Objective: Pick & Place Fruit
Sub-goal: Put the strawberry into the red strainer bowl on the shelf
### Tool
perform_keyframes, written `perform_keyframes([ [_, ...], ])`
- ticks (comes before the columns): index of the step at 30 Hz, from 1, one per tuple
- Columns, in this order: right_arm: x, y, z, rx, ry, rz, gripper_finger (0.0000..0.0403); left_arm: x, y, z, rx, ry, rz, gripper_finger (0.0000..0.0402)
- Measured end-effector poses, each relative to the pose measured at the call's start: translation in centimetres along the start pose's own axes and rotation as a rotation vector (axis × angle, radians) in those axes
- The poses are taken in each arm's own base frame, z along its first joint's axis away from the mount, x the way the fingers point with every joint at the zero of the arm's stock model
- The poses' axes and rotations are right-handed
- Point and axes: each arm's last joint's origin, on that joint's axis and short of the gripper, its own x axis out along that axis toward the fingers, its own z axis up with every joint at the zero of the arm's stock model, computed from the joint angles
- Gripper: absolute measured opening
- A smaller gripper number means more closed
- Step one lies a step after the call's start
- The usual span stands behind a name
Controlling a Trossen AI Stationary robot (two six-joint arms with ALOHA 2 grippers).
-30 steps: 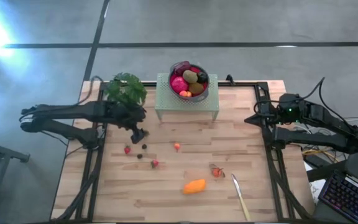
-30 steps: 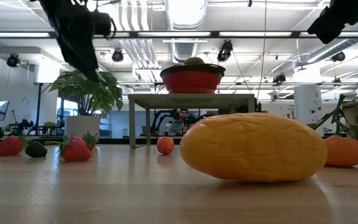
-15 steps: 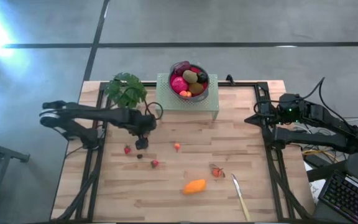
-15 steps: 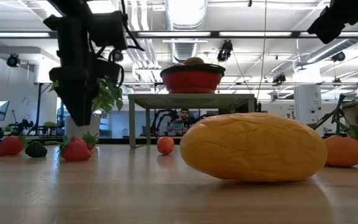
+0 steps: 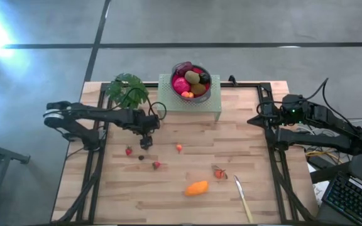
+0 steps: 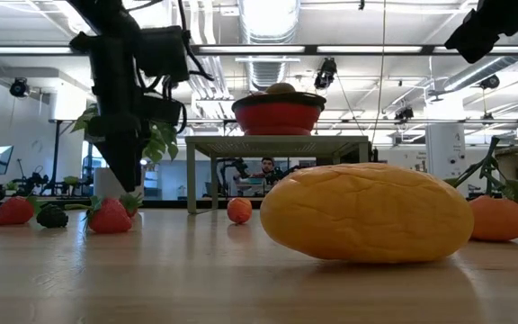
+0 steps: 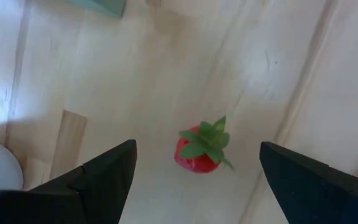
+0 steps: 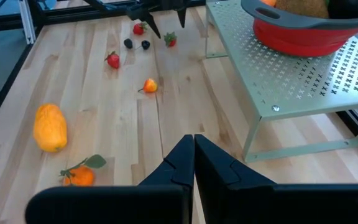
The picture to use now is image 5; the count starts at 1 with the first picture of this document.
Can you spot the grey laptop with lit keyboard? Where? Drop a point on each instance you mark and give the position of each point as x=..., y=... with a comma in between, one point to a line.
x=350, y=197

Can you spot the large red fruit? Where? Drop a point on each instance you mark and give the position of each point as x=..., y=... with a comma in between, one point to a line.
x=181, y=86

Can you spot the black aluminium table frame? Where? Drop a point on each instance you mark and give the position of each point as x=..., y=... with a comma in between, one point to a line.
x=247, y=84

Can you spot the small red strawberry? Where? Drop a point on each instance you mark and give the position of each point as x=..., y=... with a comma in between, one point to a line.
x=156, y=165
x=129, y=151

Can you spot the red bowl with grey rim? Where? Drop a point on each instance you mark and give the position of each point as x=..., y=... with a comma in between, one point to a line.
x=204, y=96

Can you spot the black flat box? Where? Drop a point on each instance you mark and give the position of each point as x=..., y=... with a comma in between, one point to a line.
x=317, y=162

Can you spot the small dark purple berry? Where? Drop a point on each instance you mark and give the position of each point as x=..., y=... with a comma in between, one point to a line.
x=141, y=157

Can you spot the small black clamp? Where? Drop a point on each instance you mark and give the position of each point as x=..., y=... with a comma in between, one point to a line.
x=232, y=80

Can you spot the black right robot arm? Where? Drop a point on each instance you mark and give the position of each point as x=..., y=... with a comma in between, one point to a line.
x=325, y=141

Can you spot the yellow orange mango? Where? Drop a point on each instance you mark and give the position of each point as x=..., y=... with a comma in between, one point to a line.
x=196, y=188

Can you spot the greenish brown kiwi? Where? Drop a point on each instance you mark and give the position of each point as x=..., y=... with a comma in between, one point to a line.
x=192, y=77

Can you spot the dark brown round fruit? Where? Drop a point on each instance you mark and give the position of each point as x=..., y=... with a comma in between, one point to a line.
x=204, y=78

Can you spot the green perforated metal shelf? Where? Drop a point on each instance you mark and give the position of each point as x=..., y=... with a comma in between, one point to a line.
x=168, y=103

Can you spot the green monstera plant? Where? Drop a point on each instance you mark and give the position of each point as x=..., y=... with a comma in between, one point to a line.
x=121, y=91

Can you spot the white paper sheet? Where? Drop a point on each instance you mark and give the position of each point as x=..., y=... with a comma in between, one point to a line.
x=320, y=191

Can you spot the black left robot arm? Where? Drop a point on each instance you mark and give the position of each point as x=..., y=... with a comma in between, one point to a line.
x=99, y=114

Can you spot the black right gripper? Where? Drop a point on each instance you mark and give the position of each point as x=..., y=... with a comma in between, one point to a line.
x=294, y=108

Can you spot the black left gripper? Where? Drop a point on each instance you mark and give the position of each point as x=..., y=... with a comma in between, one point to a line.
x=143, y=122

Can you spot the dark maroon fruit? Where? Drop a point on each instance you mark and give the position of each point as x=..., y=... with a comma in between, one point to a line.
x=184, y=68

